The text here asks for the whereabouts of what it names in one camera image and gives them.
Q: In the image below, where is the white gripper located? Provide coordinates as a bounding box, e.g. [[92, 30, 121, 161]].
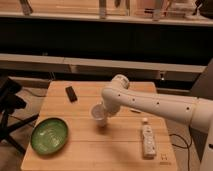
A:
[[99, 102, 120, 119]]

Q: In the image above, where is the white ceramic cup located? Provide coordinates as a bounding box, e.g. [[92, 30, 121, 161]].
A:
[[91, 104, 107, 127]]

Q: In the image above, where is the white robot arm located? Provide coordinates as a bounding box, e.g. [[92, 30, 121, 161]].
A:
[[101, 74, 213, 171]]

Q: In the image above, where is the black rectangular remote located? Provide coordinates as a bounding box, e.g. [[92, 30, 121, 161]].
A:
[[65, 86, 77, 102]]

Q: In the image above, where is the white game controller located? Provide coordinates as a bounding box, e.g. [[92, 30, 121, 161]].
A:
[[142, 125, 157, 159]]

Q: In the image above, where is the green plate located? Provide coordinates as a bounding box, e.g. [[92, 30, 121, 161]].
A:
[[30, 118, 69, 155]]

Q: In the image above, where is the black tripod stand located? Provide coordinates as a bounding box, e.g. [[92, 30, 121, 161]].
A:
[[0, 76, 38, 154]]

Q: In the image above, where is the black floor cable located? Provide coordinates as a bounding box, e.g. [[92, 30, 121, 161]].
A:
[[168, 133, 194, 171]]

